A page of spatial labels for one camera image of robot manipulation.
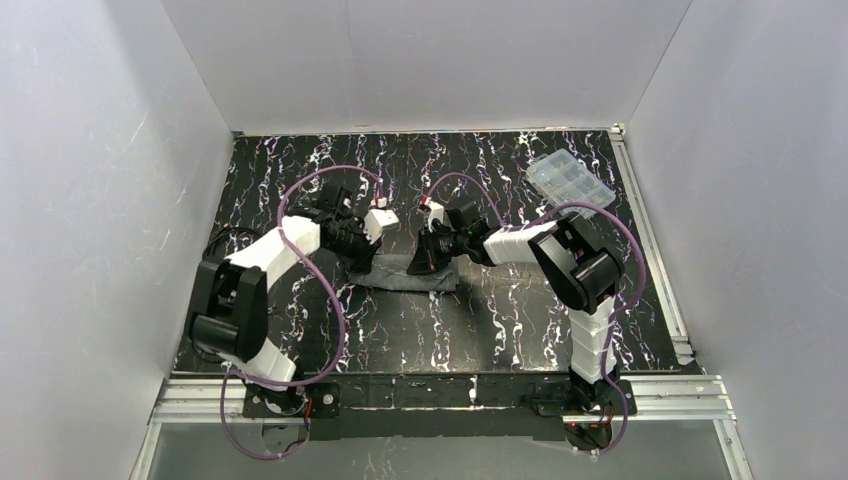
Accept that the grey fabric napkin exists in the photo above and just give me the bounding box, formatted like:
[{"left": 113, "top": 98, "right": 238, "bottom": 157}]
[{"left": 348, "top": 253, "right": 459, "bottom": 293}]

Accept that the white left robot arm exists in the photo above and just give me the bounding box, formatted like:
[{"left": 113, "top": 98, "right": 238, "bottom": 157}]
[{"left": 184, "top": 186, "right": 399, "bottom": 391}]

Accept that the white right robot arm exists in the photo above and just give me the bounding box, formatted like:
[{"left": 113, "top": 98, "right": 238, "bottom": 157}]
[{"left": 406, "top": 197, "right": 624, "bottom": 384}]

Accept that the clear plastic screw box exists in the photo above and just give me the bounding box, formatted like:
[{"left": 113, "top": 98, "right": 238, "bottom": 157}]
[{"left": 524, "top": 149, "right": 616, "bottom": 209}]

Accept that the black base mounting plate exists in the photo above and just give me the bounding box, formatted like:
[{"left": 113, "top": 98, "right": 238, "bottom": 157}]
[{"left": 241, "top": 372, "right": 638, "bottom": 450}]

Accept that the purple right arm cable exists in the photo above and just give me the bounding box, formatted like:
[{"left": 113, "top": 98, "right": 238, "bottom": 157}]
[{"left": 418, "top": 173, "right": 649, "bottom": 458}]

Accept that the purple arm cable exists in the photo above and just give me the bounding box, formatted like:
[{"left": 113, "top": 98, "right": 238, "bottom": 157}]
[
  {"left": 220, "top": 164, "right": 389, "bottom": 462},
  {"left": 418, "top": 173, "right": 649, "bottom": 458}
]

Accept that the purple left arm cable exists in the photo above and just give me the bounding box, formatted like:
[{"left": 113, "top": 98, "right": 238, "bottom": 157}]
[{"left": 220, "top": 164, "right": 389, "bottom": 462}]

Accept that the upper black coiled cable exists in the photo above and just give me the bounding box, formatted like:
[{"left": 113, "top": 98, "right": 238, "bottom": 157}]
[{"left": 201, "top": 227, "right": 263, "bottom": 263}]

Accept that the aluminium front frame rail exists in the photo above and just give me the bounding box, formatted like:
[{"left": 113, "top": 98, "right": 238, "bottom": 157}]
[{"left": 152, "top": 373, "right": 736, "bottom": 423}]

